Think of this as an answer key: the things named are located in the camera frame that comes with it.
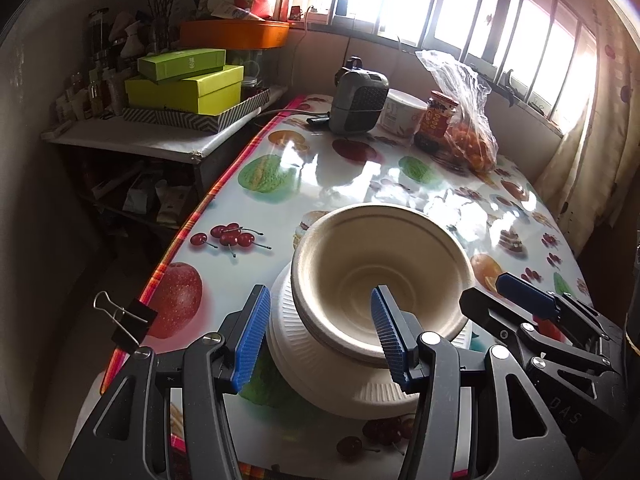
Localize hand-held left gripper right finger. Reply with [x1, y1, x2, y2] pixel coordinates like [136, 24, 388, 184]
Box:
[370, 285, 583, 480]

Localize small grey space heater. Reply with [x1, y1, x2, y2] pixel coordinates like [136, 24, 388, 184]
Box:
[330, 56, 390, 136]

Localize food printed glossy tablecloth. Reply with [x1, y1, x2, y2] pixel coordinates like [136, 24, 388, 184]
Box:
[100, 94, 593, 480]

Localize white foam plate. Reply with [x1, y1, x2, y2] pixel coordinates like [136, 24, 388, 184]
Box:
[267, 262, 475, 417]

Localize bare dry branches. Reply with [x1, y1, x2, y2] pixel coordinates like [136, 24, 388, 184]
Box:
[130, 0, 188, 51]

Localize grey striped tray box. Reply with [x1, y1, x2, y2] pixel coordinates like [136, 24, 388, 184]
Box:
[122, 85, 271, 133]

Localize black binder clip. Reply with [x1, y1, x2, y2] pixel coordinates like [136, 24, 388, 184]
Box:
[93, 291, 158, 353]

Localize slim green box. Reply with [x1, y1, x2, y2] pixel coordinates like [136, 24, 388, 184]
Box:
[137, 48, 227, 85]

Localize clear glass jar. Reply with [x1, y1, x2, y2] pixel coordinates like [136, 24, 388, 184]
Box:
[240, 50, 266, 101]

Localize group of small bottles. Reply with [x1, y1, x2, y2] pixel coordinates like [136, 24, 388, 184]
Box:
[55, 67, 126, 121]

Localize glass jar with red label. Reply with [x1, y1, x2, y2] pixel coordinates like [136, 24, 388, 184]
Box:
[414, 91, 460, 155]

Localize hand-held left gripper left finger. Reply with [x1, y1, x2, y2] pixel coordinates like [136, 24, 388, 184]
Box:
[59, 284, 272, 480]

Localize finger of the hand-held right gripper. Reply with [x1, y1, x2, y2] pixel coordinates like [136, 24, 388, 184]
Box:
[459, 287, 613, 376]
[496, 272, 626, 346]

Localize pile of packets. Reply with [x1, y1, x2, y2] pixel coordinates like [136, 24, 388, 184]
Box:
[90, 160, 196, 231]

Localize white side table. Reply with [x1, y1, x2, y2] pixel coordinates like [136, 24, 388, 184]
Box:
[41, 85, 288, 261]

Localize white paper tub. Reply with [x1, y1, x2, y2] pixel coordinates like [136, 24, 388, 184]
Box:
[378, 88, 428, 137]

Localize beige patterned curtain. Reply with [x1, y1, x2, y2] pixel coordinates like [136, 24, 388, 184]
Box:
[532, 0, 640, 256]

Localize large green box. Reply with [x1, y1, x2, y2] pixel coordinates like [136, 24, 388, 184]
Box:
[124, 65, 245, 116]

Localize clear plastic bag of oranges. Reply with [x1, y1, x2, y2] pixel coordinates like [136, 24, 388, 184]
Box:
[415, 50, 499, 175]

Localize orange box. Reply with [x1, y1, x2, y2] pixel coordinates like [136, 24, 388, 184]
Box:
[179, 20, 291, 52]

